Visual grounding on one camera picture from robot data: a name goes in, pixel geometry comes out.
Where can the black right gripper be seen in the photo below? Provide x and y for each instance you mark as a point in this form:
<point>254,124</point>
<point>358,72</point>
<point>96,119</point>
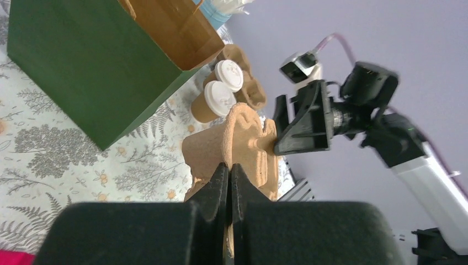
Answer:
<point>308,121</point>

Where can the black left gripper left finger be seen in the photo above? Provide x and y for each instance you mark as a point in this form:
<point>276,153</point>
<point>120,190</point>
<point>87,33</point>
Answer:
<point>192,232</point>

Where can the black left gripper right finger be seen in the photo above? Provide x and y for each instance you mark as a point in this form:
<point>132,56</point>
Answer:
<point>266,232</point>

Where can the brown cardboard cup carrier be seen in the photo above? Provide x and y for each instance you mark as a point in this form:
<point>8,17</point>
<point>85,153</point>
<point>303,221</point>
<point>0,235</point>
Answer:
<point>241,139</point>

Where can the white plastic cup lid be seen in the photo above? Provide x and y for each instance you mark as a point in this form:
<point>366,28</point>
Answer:
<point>230,73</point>

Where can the brown paper cup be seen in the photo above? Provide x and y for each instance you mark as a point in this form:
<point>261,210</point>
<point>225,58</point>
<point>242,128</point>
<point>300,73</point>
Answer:
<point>211,77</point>
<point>201,111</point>

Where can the green paper bag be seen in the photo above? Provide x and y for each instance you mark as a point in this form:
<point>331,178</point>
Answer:
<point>110,64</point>

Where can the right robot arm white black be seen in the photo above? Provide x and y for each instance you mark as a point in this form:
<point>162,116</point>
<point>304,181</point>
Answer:
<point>406,152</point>

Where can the blue cup holder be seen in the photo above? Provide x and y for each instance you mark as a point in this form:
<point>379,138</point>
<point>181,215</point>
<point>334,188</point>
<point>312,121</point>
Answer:
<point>216,18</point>

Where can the white wrapped straws bundle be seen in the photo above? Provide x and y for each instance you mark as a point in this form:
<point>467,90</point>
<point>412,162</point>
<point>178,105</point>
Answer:
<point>231,6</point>

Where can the floral table mat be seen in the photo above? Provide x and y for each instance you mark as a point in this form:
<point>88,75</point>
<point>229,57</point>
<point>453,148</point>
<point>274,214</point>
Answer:
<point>47,161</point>

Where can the red cloth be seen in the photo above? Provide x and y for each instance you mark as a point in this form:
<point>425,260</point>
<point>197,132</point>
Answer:
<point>15,258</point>

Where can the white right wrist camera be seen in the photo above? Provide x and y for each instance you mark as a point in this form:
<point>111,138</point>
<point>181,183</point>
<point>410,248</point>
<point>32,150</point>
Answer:
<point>301,69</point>

